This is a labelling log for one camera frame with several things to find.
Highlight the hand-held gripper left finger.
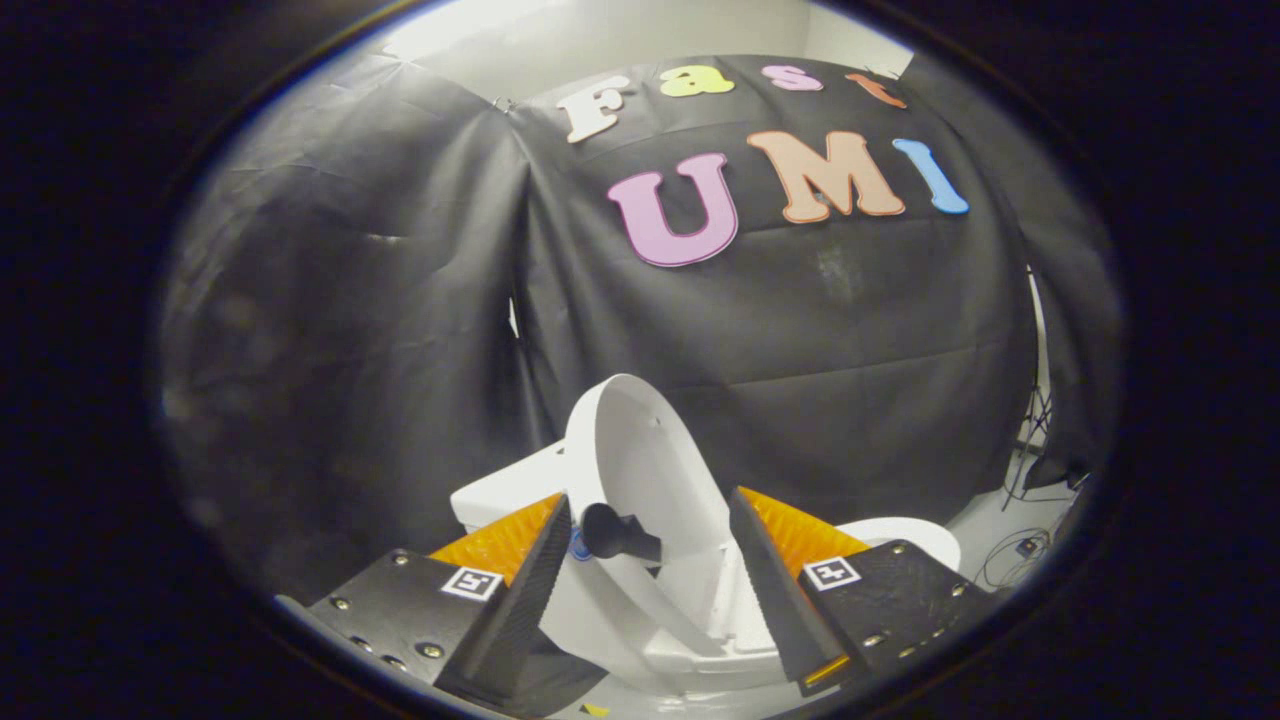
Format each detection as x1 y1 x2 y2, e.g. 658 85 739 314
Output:
305 492 609 717

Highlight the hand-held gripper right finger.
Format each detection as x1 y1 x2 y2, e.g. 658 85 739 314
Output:
728 486 1001 698

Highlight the white toilet lid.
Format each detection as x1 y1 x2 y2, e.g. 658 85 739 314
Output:
563 373 736 661

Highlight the white toilet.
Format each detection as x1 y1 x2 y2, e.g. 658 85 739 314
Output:
450 440 963 696

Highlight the white toilet seat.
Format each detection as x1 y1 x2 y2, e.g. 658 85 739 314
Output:
835 517 963 573

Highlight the black backdrop cloth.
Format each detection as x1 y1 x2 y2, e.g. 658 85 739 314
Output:
160 50 1123 601

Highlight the black light stand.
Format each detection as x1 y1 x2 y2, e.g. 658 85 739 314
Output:
1003 265 1053 511

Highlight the black floor cable bundle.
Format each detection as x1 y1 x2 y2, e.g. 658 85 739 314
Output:
975 528 1053 593

